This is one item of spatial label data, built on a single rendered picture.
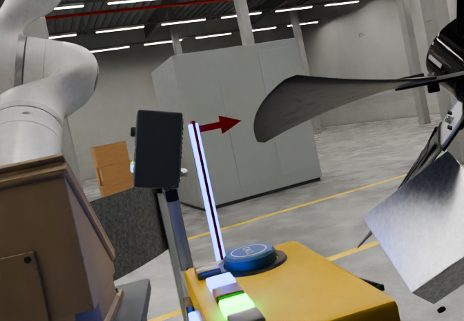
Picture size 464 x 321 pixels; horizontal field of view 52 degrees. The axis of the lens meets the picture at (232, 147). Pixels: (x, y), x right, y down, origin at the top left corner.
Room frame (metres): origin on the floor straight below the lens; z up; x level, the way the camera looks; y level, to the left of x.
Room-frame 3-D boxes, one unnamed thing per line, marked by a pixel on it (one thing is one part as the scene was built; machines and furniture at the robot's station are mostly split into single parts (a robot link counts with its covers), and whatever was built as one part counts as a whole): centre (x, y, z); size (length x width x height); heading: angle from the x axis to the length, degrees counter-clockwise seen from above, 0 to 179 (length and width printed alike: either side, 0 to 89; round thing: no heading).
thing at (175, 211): (1.12, 0.16, 0.96); 0.03 x 0.03 x 0.20; 12
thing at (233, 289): (0.30, 0.02, 1.08); 0.02 x 0.02 x 0.01; 12
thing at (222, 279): (0.32, 0.03, 1.08); 0.02 x 0.02 x 0.01; 12
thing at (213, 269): (0.35, 0.04, 1.08); 0.02 x 0.02 x 0.01; 12
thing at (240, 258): (0.36, 0.00, 1.08); 0.04 x 0.04 x 0.02
